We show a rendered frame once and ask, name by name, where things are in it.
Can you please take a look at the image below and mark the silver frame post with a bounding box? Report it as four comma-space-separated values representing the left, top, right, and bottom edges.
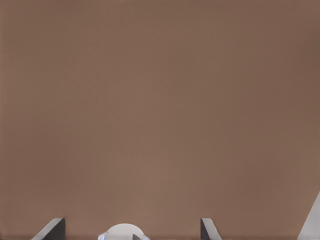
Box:
297, 191, 320, 240

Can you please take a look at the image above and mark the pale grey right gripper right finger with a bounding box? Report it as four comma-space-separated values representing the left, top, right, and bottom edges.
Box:
200, 217, 222, 240

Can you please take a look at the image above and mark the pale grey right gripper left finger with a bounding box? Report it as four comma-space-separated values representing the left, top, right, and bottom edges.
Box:
31, 217, 66, 240

